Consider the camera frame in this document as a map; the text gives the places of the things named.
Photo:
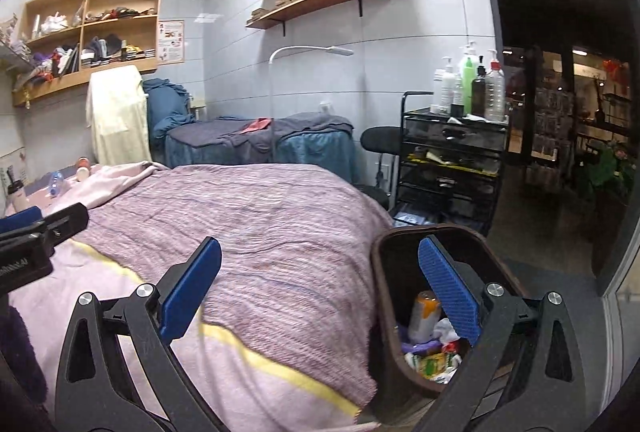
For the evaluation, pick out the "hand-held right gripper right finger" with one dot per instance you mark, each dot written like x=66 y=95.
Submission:
x=450 y=287

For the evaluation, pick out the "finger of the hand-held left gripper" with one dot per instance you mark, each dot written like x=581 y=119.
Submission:
x=17 y=219
x=65 y=221

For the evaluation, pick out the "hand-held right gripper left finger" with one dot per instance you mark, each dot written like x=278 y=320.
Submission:
x=192 y=287

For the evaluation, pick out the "orange drink bottle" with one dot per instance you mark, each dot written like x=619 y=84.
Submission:
x=424 y=314

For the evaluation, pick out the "white tissue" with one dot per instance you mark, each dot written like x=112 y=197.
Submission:
x=446 y=329

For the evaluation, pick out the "brown plastic bin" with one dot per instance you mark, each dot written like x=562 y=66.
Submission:
x=395 y=272

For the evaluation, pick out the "purple plastic bag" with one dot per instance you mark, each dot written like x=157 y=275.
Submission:
x=422 y=343

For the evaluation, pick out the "green carton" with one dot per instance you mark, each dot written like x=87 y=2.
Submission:
x=435 y=363

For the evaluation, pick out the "white tumbler with black lid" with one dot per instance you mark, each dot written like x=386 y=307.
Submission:
x=15 y=194

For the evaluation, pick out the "clear blue water bottle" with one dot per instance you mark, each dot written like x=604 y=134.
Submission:
x=56 y=184

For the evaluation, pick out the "pink blanket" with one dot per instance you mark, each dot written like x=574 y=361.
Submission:
x=60 y=292

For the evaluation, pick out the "brown paper cup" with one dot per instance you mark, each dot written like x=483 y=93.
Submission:
x=83 y=169

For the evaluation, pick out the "blue packet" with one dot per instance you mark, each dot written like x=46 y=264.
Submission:
x=412 y=219

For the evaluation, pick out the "pale yellow towel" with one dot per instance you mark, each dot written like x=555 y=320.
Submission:
x=120 y=116

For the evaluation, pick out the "black mesh cart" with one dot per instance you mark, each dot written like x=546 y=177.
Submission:
x=450 y=151

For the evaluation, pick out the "blue cloth pile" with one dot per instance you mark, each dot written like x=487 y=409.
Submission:
x=165 y=106

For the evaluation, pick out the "black stool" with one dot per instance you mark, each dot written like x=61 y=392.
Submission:
x=380 y=139

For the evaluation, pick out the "red cloth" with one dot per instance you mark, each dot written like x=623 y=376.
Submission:
x=256 y=125

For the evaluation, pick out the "small black jar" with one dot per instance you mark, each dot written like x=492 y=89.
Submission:
x=457 y=109

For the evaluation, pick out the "massage bed with grey cover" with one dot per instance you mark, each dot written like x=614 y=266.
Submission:
x=310 y=146

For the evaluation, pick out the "dark brown pump bottle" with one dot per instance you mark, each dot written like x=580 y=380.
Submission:
x=479 y=94

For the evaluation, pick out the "small white bottle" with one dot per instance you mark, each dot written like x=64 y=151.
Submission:
x=458 y=91

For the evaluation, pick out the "potted plant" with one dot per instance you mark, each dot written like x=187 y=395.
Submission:
x=612 y=171

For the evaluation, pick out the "clear bottle with red cap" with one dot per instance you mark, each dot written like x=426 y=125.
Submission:
x=495 y=91

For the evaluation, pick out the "tall white pump bottle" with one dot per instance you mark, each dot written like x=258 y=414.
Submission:
x=469 y=46

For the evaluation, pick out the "white floor lamp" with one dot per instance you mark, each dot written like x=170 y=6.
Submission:
x=320 y=50

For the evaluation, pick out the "low wall poster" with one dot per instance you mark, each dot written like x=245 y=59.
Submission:
x=12 y=164

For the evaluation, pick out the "wooden wall cubby shelf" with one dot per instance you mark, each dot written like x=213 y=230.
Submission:
x=90 y=76

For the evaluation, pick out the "grey wall shelf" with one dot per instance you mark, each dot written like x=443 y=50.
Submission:
x=12 y=56

